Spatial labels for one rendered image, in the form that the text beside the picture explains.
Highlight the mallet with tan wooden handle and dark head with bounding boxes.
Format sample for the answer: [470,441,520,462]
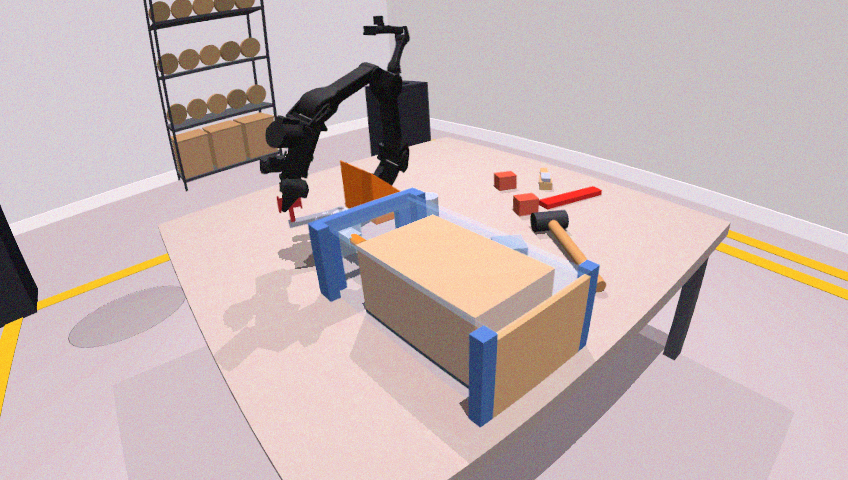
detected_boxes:
[530,209,607,292]

